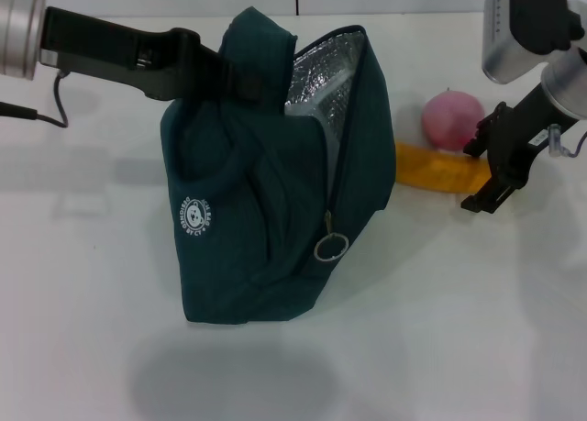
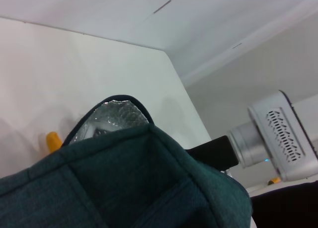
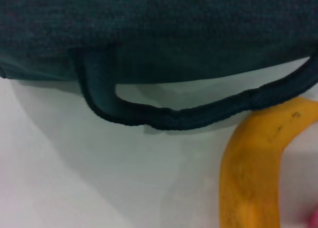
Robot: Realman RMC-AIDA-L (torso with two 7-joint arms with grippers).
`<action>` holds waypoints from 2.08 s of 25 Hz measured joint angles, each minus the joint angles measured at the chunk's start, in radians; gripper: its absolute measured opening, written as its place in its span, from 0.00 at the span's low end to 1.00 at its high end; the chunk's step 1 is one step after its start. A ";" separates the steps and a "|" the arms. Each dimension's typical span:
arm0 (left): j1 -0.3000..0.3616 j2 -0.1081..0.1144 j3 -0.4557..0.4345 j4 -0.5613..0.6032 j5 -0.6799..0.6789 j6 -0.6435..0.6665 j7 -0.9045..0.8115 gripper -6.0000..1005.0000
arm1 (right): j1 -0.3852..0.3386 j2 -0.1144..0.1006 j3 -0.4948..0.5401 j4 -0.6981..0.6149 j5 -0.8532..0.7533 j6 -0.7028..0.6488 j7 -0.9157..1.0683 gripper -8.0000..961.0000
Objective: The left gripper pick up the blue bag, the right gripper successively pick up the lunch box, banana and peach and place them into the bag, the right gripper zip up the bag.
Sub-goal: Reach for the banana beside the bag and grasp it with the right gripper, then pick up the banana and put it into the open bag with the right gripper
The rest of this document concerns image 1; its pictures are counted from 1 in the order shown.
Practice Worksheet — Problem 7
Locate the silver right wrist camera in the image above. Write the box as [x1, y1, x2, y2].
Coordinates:
[480, 0, 584, 83]

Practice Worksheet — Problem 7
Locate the dark left wrist cable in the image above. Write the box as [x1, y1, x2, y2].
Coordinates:
[0, 70, 71, 128]

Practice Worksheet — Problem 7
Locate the pink peach toy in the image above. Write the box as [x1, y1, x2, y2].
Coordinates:
[421, 88, 486, 154]

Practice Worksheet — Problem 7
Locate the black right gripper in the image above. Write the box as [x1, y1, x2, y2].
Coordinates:
[460, 84, 570, 216]

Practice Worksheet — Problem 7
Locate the yellow banana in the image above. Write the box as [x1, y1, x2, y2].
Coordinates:
[394, 140, 494, 196]

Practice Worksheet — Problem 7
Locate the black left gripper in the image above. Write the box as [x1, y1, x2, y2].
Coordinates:
[40, 6, 262, 104]

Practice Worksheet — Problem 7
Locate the dark teal insulated lunch bag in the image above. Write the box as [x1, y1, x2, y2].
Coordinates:
[159, 6, 398, 326]

